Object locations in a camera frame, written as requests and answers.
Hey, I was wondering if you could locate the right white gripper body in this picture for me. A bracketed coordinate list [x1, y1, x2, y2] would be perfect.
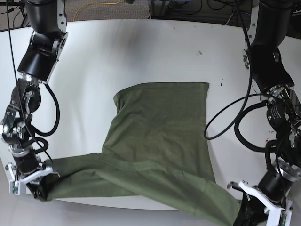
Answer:
[5, 162, 59, 195]

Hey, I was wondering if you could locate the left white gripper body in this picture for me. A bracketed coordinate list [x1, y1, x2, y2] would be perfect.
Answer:
[227, 180, 292, 226]

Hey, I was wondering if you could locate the green T-shirt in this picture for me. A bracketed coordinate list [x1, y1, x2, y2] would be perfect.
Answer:
[39, 82, 240, 226]

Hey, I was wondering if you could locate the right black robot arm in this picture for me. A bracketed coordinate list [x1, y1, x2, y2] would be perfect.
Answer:
[0, 0, 68, 201]

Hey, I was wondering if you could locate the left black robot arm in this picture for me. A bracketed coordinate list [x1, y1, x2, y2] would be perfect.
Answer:
[229, 0, 301, 226]

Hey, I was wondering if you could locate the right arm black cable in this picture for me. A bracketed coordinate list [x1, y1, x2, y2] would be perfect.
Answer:
[28, 83, 61, 163]

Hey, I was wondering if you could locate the yellow cable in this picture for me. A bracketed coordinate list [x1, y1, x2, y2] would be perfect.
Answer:
[73, 1, 121, 22]

